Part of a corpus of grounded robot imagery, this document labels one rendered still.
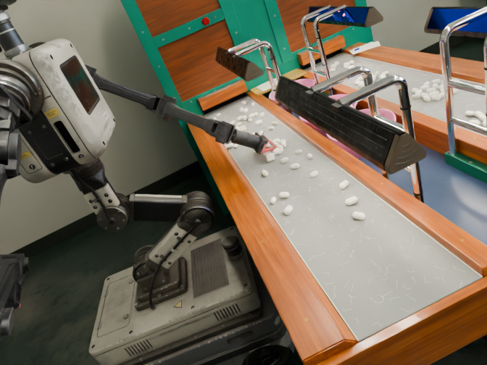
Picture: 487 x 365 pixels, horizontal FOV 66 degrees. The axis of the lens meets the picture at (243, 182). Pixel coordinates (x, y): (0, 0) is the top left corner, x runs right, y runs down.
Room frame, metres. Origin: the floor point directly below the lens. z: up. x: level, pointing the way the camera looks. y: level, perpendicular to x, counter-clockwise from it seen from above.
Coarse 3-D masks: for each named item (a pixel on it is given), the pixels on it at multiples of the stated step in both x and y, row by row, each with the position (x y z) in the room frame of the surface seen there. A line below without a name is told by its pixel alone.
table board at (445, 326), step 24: (480, 288) 0.49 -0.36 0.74; (432, 312) 0.49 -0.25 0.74; (456, 312) 0.48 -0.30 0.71; (480, 312) 0.49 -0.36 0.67; (384, 336) 0.48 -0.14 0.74; (408, 336) 0.48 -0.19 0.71; (432, 336) 0.48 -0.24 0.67; (456, 336) 0.48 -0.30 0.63; (480, 336) 0.49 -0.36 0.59; (336, 360) 0.47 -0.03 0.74; (360, 360) 0.47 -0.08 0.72; (384, 360) 0.47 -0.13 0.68; (408, 360) 0.47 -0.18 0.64; (432, 360) 0.48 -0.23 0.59
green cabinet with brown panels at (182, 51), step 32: (128, 0) 2.28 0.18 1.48; (160, 0) 2.31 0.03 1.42; (192, 0) 2.32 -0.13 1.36; (224, 0) 2.32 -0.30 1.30; (256, 0) 2.35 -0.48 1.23; (288, 0) 2.37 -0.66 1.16; (320, 0) 2.38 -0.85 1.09; (352, 0) 2.40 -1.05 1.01; (160, 32) 2.30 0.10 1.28; (192, 32) 2.30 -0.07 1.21; (224, 32) 2.33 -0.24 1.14; (256, 32) 2.34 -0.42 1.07; (288, 32) 2.36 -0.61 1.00; (320, 32) 2.38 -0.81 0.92; (160, 64) 2.28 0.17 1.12; (192, 64) 2.31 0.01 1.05; (256, 64) 2.34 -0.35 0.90; (192, 96) 2.30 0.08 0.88
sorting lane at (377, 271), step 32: (256, 128) 1.77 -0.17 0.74; (288, 128) 1.61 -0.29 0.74; (256, 160) 1.44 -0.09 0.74; (288, 160) 1.33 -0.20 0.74; (320, 160) 1.23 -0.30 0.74; (288, 192) 1.11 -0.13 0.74; (320, 192) 1.03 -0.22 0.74; (352, 192) 0.97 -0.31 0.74; (288, 224) 0.94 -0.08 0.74; (320, 224) 0.88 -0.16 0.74; (352, 224) 0.83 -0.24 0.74; (384, 224) 0.78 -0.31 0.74; (320, 256) 0.76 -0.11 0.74; (352, 256) 0.71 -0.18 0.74; (384, 256) 0.67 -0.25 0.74; (416, 256) 0.63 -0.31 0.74; (448, 256) 0.60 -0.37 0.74; (352, 288) 0.62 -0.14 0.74; (384, 288) 0.58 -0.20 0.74; (416, 288) 0.55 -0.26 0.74; (448, 288) 0.52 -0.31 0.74; (352, 320) 0.54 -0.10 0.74; (384, 320) 0.51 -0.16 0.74
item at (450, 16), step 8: (432, 8) 1.22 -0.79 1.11; (440, 8) 1.19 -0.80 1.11; (448, 8) 1.15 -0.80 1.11; (456, 8) 1.12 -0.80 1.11; (464, 8) 1.09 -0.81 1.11; (472, 8) 1.06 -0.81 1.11; (480, 8) 1.03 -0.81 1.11; (432, 16) 1.21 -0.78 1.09; (440, 16) 1.17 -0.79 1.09; (448, 16) 1.14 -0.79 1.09; (456, 16) 1.11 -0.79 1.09; (464, 16) 1.07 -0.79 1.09; (432, 24) 1.19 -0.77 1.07; (440, 24) 1.16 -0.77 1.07; (448, 24) 1.12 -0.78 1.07; (472, 24) 1.03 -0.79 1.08; (480, 24) 1.00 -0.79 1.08; (432, 32) 1.19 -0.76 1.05; (440, 32) 1.15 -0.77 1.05; (456, 32) 1.08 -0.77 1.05; (464, 32) 1.05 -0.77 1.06; (472, 32) 1.02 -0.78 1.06; (480, 32) 0.99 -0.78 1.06
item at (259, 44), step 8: (256, 40) 1.91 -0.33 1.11; (232, 48) 1.91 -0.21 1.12; (240, 48) 1.91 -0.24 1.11; (248, 48) 1.76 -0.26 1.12; (256, 48) 1.76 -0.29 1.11; (232, 56) 1.78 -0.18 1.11; (264, 56) 1.91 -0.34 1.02; (272, 56) 1.76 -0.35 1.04; (264, 64) 1.92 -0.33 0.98; (272, 64) 1.77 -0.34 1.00; (272, 80) 1.91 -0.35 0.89; (272, 88) 1.92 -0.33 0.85; (280, 104) 1.91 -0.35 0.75
